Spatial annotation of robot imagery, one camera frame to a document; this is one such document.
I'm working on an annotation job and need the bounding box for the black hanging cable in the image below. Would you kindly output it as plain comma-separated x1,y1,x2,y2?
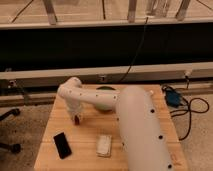
118,16,149,83

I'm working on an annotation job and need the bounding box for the black office chair base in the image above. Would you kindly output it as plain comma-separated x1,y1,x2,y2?
0,108,22,155

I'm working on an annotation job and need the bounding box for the wooden table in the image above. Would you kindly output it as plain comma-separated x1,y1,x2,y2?
34,85,188,171

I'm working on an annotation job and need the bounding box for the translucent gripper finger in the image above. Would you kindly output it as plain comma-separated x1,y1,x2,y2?
78,114,83,123
71,115,75,124

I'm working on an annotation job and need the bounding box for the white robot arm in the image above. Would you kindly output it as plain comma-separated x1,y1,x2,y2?
57,77,174,171

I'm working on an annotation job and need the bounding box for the black smartphone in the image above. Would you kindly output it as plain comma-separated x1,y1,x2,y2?
53,133,72,159

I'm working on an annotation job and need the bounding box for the white sponge block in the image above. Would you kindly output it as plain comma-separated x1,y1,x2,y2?
96,135,112,157

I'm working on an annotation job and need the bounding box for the black floor cable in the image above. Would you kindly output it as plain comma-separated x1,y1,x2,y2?
161,83,211,141

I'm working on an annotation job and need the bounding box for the blue power adapter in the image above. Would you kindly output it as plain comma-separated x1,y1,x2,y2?
165,90,181,108

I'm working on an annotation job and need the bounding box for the green bowl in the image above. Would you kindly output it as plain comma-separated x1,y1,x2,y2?
93,85,118,112

